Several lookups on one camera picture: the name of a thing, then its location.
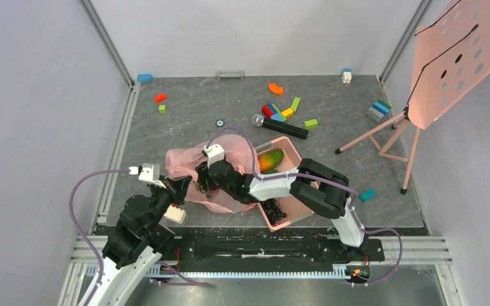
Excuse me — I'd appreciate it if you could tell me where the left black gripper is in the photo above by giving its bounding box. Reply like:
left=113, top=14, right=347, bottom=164
left=144, top=174, right=193, bottom=234

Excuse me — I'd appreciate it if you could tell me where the pink plastic bag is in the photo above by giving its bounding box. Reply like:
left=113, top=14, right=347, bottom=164
left=165, top=135, right=259, bottom=214

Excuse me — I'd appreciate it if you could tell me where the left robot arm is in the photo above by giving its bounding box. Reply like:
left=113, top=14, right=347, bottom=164
left=79, top=176, right=192, bottom=305

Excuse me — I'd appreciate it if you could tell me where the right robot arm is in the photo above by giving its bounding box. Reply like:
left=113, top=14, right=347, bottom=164
left=195, top=158, right=369, bottom=260

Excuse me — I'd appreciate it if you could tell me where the green fake avocado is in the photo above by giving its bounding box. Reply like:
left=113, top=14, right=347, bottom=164
left=261, top=168, right=279, bottom=175

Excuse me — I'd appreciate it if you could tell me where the orange green fake mango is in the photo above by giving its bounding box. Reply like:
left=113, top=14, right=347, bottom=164
left=258, top=149, right=285, bottom=173

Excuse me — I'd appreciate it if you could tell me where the black fake grape bunch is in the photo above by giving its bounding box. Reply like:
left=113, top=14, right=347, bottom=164
left=260, top=198, right=287, bottom=226

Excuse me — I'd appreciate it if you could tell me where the white toy brick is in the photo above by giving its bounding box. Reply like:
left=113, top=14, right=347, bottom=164
left=163, top=205, right=186, bottom=224

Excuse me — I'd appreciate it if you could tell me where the black microphone silver head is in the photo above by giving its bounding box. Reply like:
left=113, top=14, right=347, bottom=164
left=251, top=114, right=308, bottom=140

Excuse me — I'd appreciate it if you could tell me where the red curved block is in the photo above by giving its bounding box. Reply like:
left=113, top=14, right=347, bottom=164
left=154, top=94, right=167, bottom=103

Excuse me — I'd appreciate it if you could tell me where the red blue green brick cluster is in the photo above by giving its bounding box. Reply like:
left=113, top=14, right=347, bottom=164
left=261, top=103, right=286, bottom=122

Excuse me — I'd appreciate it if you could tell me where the pink plastic basket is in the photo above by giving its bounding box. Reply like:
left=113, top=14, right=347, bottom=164
left=255, top=136, right=315, bottom=232

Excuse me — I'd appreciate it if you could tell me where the yellow block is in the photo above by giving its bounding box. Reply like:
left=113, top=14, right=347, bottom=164
left=281, top=108, right=295, bottom=120

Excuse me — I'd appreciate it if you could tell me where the tall green block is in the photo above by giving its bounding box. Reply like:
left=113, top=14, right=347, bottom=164
left=290, top=97, right=301, bottom=112

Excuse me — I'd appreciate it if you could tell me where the orange curved block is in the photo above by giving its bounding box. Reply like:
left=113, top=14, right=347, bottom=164
left=268, top=83, right=284, bottom=96

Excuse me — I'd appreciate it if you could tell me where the blue brick at corner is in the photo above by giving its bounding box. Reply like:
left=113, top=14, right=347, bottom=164
left=137, top=73, right=153, bottom=84

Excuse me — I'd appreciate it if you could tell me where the green block near microphone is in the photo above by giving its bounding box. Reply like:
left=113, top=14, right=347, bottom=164
left=304, top=119, right=318, bottom=130

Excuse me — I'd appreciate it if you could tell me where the teal small block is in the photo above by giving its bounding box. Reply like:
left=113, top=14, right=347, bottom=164
left=359, top=189, right=376, bottom=202

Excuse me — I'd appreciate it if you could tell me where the blue white brick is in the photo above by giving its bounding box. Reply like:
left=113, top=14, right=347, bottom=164
left=341, top=68, right=352, bottom=84

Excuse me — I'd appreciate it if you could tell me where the grey blue green brick stack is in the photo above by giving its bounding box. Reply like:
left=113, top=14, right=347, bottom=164
left=366, top=99, right=392, bottom=122

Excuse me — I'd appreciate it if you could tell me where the pink perforated music stand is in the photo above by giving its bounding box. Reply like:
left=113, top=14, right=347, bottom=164
left=335, top=0, right=490, bottom=194

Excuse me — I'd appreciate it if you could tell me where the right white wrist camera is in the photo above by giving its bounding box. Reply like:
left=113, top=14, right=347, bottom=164
left=203, top=143, right=225, bottom=168

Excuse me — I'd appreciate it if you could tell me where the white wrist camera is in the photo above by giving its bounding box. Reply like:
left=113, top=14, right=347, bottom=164
left=203, top=143, right=225, bottom=168
left=128, top=163, right=167, bottom=189

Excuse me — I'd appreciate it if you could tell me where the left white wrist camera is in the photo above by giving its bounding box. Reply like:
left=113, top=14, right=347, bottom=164
left=128, top=163, right=167, bottom=189

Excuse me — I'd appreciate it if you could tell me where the grey metal handle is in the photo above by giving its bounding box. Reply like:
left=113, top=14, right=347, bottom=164
left=216, top=70, right=244, bottom=80

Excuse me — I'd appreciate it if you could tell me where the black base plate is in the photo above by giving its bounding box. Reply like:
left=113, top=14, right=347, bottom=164
left=161, top=227, right=385, bottom=273

